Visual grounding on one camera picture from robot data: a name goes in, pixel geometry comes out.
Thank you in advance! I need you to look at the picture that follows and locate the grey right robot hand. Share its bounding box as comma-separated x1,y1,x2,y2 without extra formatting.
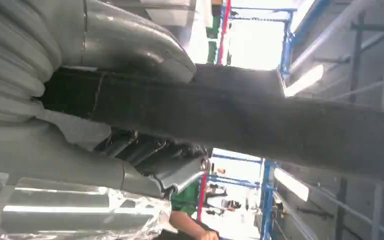
0,0,213,200

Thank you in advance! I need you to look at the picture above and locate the grey casing in plastic film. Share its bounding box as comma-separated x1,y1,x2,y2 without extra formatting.
0,168,175,240

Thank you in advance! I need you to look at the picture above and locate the green board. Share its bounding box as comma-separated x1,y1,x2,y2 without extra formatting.
206,14,223,65
170,180,201,216

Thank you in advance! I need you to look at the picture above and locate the person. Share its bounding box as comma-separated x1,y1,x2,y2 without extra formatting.
154,210,223,240

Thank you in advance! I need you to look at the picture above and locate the white ceiling light panel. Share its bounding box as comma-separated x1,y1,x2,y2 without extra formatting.
273,168,310,202
284,64,325,98

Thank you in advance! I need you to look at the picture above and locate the blue metal shelf rack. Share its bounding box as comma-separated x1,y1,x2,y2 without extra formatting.
208,0,332,240

